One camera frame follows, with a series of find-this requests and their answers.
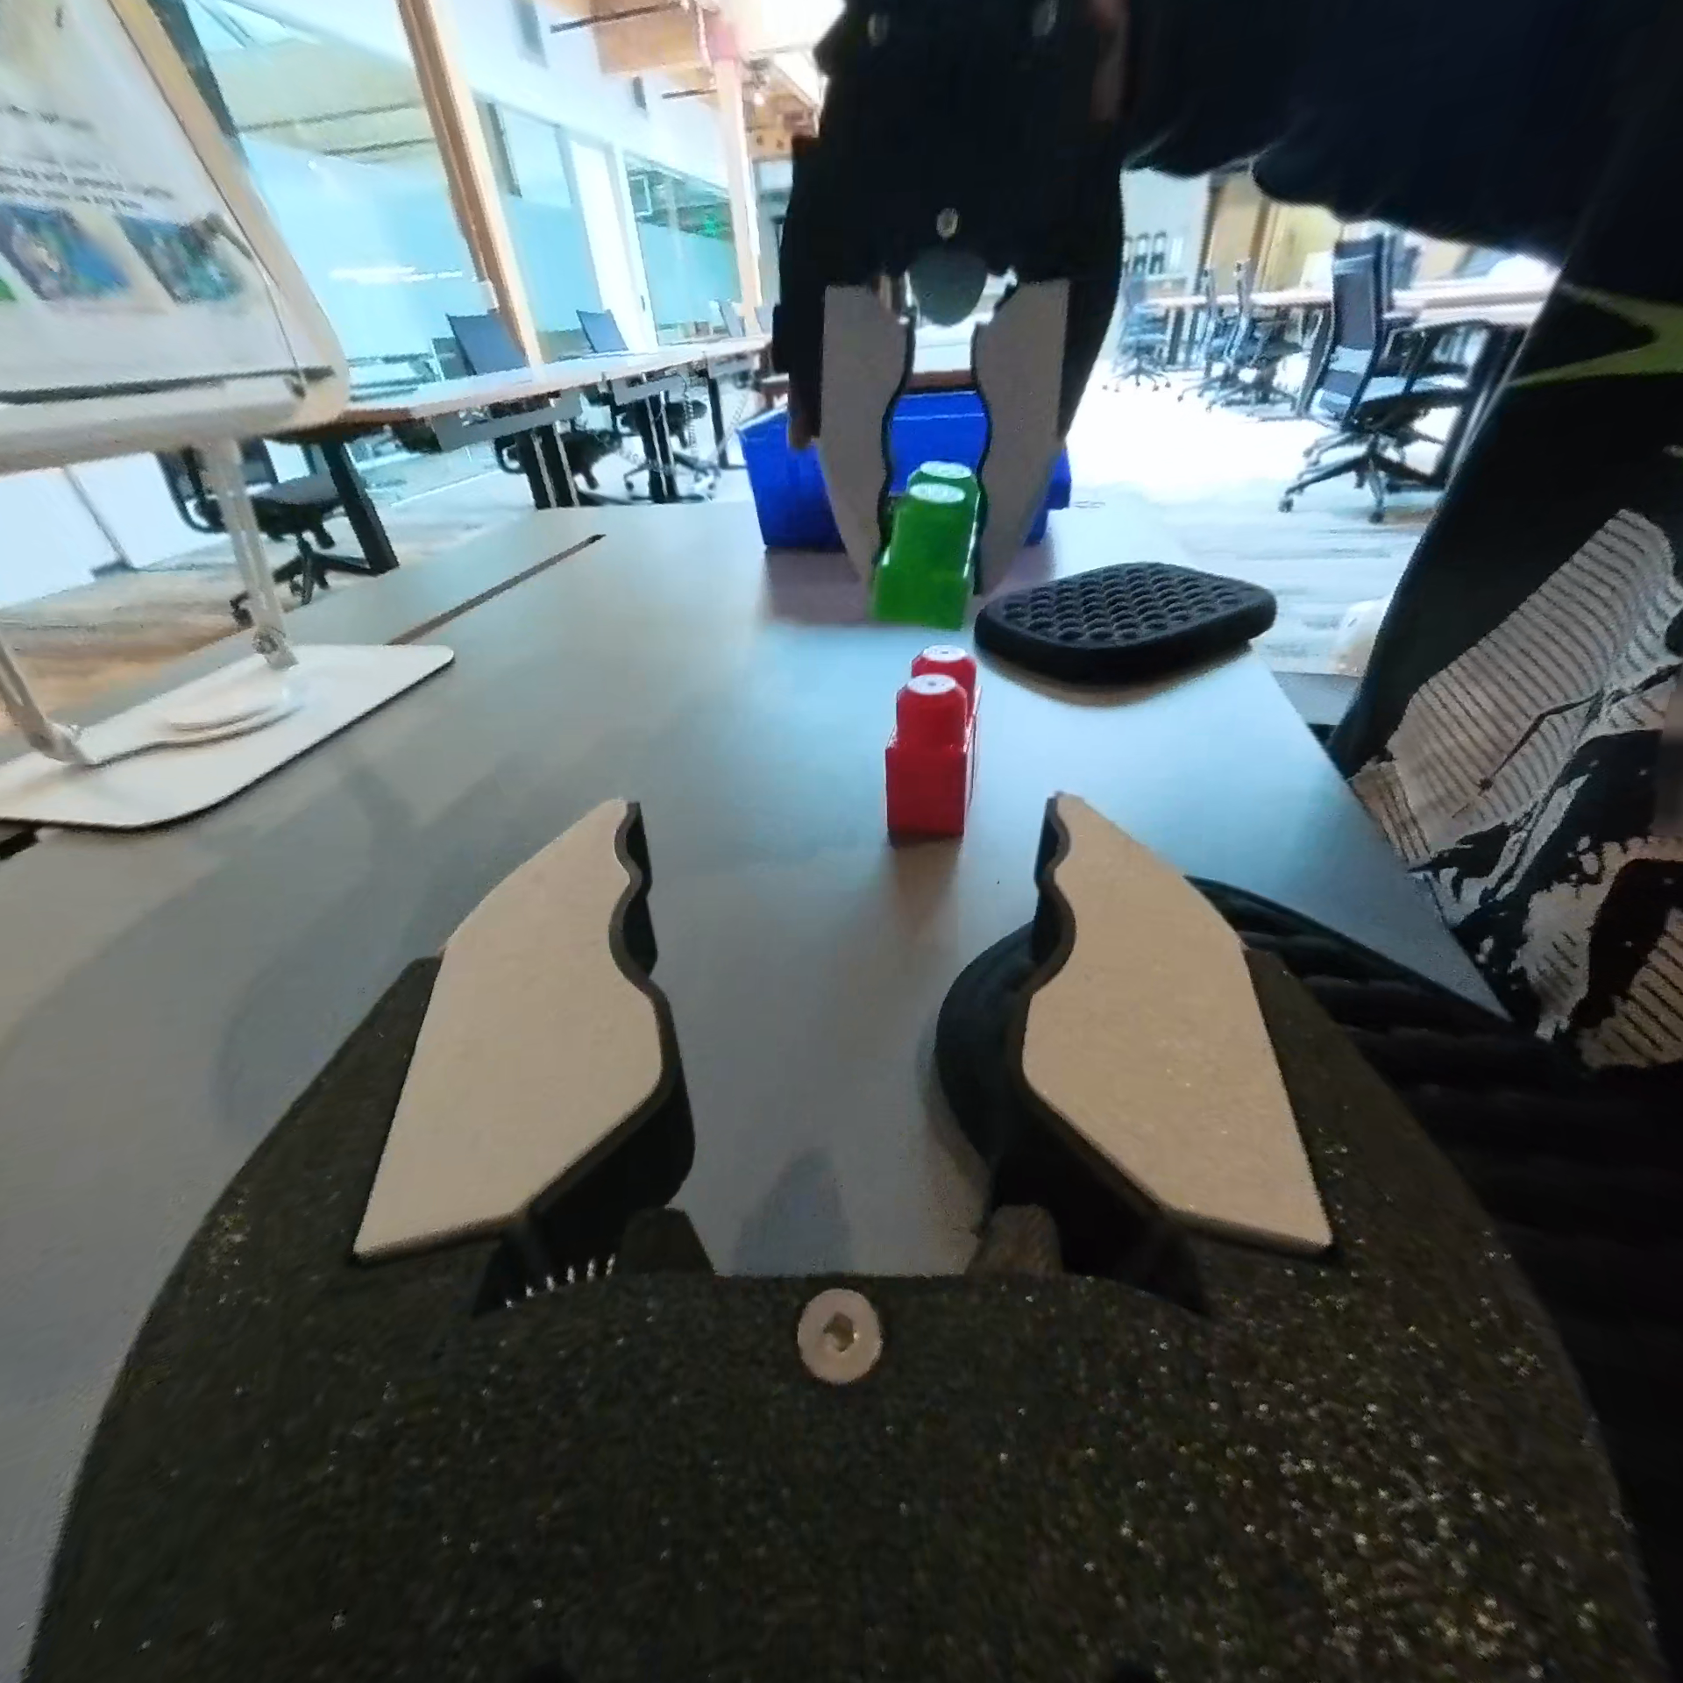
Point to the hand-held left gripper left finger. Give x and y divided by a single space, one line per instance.
527 1052

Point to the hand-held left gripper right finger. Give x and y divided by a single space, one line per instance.
1170 1052

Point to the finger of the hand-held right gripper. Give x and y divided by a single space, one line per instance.
1026 395
865 395

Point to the blue bin with white label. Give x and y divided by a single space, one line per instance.
790 487

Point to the green mega block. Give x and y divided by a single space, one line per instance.
923 565

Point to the black office chair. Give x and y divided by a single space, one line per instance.
513 369
1381 369
263 513
1228 329

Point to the black honeycomb rubber pad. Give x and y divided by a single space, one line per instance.
1133 619

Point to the wooden background desk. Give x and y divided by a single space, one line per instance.
527 395

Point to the person's patterned garment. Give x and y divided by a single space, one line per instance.
1553 790

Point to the printed instruction sheet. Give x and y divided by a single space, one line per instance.
133 237

